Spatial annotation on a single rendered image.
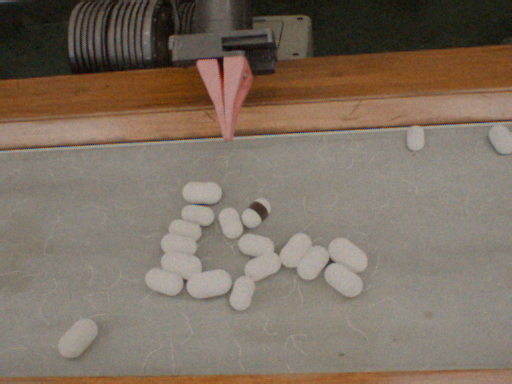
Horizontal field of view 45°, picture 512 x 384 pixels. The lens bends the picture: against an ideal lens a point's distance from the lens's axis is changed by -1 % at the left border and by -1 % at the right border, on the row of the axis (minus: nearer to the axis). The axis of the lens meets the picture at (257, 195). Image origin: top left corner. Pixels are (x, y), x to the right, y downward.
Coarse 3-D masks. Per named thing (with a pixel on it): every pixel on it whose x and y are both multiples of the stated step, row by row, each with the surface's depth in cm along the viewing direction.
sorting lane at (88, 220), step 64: (448, 128) 65; (0, 192) 66; (64, 192) 64; (128, 192) 63; (256, 192) 61; (320, 192) 60; (384, 192) 59; (448, 192) 59; (0, 256) 59; (64, 256) 58; (128, 256) 57; (384, 256) 54; (448, 256) 53; (0, 320) 53; (64, 320) 52; (128, 320) 52; (192, 320) 51; (256, 320) 50; (320, 320) 50; (384, 320) 49; (448, 320) 48
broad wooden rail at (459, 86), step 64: (320, 64) 72; (384, 64) 71; (448, 64) 69; (0, 128) 71; (64, 128) 70; (128, 128) 69; (192, 128) 69; (256, 128) 68; (320, 128) 67; (384, 128) 66
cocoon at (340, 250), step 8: (336, 240) 53; (344, 240) 53; (328, 248) 53; (336, 248) 52; (344, 248) 52; (352, 248) 52; (336, 256) 52; (344, 256) 52; (352, 256) 52; (360, 256) 52; (344, 264) 52; (352, 264) 51; (360, 264) 51; (360, 272) 52
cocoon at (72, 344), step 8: (80, 320) 50; (88, 320) 50; (72, 328) 49; (80, 328) 49; (88, 328) 49; (96, 328) 50; (64, 336) 49; (72, 336) 49; (80, 336) 49; (88, 336) 49; (64, 344) 48; (72, 344) 48; (80, 344) 49; (88, 344) 50; (64, 352) 48; (72, 352) 48; (80, 352) 49
